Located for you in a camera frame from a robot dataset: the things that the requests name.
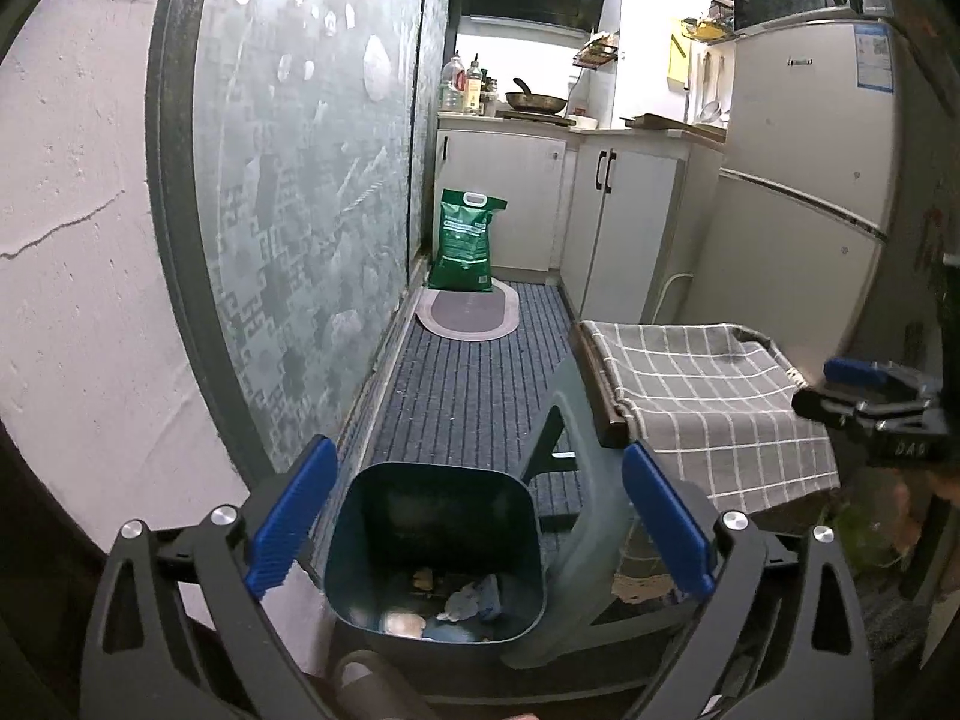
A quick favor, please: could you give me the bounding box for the dark teal trash bin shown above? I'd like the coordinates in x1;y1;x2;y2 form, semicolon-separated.
324;463;547;655

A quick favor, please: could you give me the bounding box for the white kitchen base cabinet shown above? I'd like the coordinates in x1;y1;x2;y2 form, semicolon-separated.
560;128;724;323

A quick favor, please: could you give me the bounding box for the grey-green plastic stool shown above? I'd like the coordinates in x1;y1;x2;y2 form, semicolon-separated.
503;358;693;670

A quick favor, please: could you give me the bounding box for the brown wooden board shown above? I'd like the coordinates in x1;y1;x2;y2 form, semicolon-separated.
569;322;630;449

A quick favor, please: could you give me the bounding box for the grey checked cloth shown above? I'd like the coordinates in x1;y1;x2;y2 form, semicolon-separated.
583;320;839;514

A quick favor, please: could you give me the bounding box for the white refrigerator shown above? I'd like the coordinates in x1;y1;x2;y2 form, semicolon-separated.
680;21;901;380

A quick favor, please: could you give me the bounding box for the grey slipper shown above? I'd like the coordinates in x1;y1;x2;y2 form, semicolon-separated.
332;650;439;720

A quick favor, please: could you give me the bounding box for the brown nut shell scrap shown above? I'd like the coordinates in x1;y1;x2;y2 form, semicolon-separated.
412;569;434;593

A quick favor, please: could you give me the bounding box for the blue white wrapper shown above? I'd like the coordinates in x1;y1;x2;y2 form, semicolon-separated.
438;574;503;624

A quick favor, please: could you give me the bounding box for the blue striped floor runner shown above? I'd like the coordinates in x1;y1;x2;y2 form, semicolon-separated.
310;280;599;579

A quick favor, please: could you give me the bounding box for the oval grey pink mat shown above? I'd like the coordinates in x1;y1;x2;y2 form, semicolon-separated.
415;280;519;343

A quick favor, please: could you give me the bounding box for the green rice bag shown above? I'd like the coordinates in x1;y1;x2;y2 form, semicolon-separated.
428;188;508;293

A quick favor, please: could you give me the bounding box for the white corner cabinet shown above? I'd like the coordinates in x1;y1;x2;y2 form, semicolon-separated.
433;114;578;281

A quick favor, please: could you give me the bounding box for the black frying pan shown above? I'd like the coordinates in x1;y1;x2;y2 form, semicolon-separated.
506;78;568;115

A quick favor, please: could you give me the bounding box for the clear oil bottle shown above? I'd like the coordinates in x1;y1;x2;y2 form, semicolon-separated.
439;52;467;112

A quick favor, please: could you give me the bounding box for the patterned frosted glass door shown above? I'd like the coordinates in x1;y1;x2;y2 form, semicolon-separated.
146;0;449;481

